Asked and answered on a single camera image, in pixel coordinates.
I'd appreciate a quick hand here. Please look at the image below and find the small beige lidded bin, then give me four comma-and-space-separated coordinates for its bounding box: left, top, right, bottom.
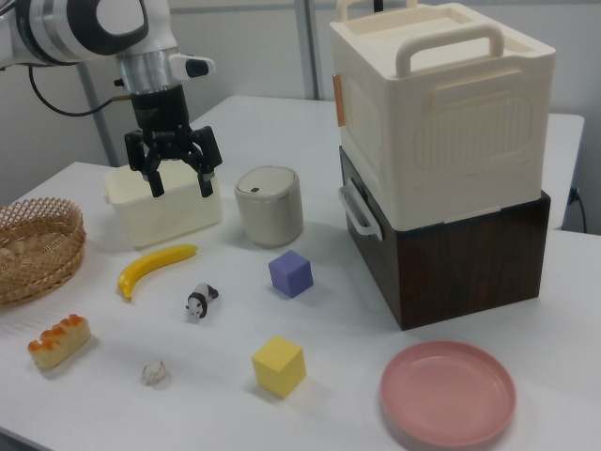
234, 164, 305, 249

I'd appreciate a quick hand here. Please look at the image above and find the purple cube block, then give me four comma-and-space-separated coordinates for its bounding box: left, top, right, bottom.
268, 249, 315, 300

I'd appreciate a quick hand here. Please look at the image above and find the yellow cube block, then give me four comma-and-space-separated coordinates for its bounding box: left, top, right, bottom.
251, 334, 308, 387

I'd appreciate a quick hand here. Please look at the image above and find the copper latch on cream box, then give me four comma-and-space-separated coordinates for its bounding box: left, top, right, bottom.
331, 72, 347, 128

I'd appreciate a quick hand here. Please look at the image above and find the cream open plastic container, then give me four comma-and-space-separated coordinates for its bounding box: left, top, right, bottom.
101, 162, 224, 250

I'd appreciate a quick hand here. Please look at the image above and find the pink round plate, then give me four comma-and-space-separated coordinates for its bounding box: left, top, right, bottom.
378, 340, 517, 447

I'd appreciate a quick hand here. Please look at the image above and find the yellow toy banana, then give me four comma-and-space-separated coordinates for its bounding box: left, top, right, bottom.
116, 242, 199, 304

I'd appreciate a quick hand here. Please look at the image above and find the bread with orange topping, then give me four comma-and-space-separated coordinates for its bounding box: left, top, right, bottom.
26, 314, 92, 372

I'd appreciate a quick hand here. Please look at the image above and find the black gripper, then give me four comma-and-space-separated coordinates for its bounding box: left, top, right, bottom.
123, 83, 223, 199

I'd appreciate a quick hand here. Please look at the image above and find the small white ball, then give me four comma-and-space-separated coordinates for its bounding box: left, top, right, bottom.
139, 359, 171, 389

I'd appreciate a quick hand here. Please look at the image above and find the small panda figurine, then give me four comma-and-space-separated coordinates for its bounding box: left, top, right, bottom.
184, 282, 221, 323

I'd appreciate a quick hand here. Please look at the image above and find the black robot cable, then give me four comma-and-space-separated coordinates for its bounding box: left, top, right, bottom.
27, 63, 135, 117

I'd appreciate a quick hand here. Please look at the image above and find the dark wooden drawer box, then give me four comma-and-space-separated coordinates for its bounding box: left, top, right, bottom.
337, 145, 553, 333

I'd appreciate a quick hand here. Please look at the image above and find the woven wicker basket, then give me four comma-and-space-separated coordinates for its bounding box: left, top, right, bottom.
0, 196, 88, 309

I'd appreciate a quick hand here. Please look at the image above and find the white drawer handle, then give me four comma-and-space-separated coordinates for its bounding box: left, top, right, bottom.
337, 183, 384, 241

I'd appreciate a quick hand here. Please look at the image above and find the cream storage box with handle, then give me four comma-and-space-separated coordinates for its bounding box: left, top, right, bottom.
328, 0, 558, 225

